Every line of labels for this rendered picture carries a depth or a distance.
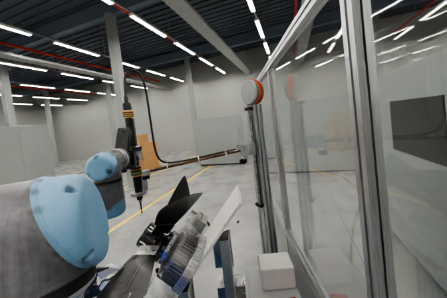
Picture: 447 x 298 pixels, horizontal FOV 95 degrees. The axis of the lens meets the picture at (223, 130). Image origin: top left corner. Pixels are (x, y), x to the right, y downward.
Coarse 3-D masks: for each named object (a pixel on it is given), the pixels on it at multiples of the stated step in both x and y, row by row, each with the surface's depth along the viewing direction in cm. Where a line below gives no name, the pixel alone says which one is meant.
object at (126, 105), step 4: (124, 96) 88; (124, 100) 88; (124, 104) 87; (128, 104) 87; (124, 108) 87; (128, 108) 87; (140, 176) 90; (136, 180) 88; (140, 180) 89; (136, 184) 88; (140, 184) 89; (136, 188) 88; (140, 188) 89; (136, 192) 89; (140, 196) 89
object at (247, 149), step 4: (236, 144) 123; (240, 144) 121; (244, 144) 119; (248, 144) 120; (252, 144) 122; (236, 148) 124; (240, 148) 120; (244, 148) 118; (248, 148) 120; (252, 148) 121; (240, 152) 121; (244, 152) 118; (248, 152) 120; (252, 152) 121; (244, 156) 118
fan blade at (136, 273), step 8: (136, 256) 87; (144, 256) 87; (152, 256) 87; (128, 264) 83; (136, 264) 82; (144, 264) 82; (152, 264) 82; (120, 272) 80; (128, 272) 79; (136, 272) 78; (144, 272) 78; (112, 280) 78; (120, 280) 76; (128, 280) 75; (136, 280) 75; (144, 280) 74; (104, 288) 75; (112, 288) 73; (120, 288) 72; (128, 288) 72; (136, 288) 71; (144, 288) 70; (104, 296) 71; (112, 296) 70; (120, 296) 69; (136, 296) 67
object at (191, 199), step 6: (180, 198) 84; (186, 198) 88; (192, 198) 91; (198, 198) 95; (168, 204) 80; (174, 204) 85; (180, 204) 89; (186, 204) 92; (192, 204) 95; (162, 210) 82; (168, 210) 87; (174, 210) 90; (180, 210) 93; (186, 210) 96; (156, 216) 85; (162, 216) 89; (168, 216) 92; (174, 216) 95; (180, 216) 97; (156, 222) 91; (162, 222) 94; (168, 222) 96; (174, 222) 98
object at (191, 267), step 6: (198, 234) 109; (198, 240) 99; (204, 240) 100; (198, 246) 95; (204, 246) 97; (198, 252) 93; (192, 258) 90; (198, 258) 91; (192, 264) 89; (186, 270) 88; (192, 270) 88; (180, 276) 89; (186, 276) 87; (180, 282) 87; (186, 282) 87; (174, 288) 88; (180, 288) 87
